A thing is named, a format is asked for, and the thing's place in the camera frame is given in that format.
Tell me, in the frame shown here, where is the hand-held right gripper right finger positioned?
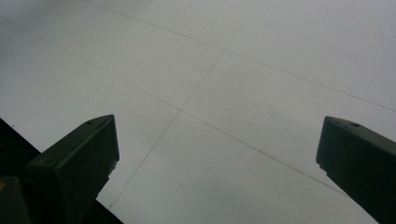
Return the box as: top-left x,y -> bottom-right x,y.
316,116 -> 396,224

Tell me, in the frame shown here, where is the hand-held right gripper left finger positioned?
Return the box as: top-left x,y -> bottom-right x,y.
25,114 -> 120,224

